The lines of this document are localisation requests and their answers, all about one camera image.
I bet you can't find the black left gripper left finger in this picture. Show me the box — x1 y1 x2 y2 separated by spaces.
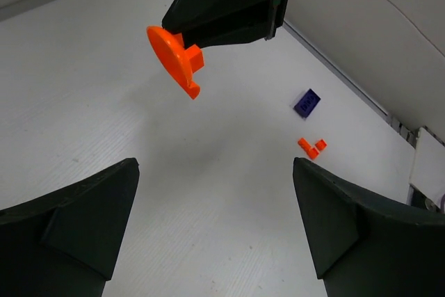
1 158 140 296

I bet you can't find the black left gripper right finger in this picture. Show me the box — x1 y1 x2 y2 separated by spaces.
293 158 444 296

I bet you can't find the aluminium rail at table edge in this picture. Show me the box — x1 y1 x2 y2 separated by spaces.
283 20 417 147

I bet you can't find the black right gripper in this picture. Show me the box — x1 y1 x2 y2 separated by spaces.
162 0 288 48

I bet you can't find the dark blue lego brick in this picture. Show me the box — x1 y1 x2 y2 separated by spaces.
293 89 321 119

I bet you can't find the orange round lego piece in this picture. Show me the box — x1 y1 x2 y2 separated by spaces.
146 26 204 99

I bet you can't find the small orange lego piece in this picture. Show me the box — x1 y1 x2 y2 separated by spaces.
297 138 319 160

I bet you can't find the small orange lego brick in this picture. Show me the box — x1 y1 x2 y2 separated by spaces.
315 139 327 152

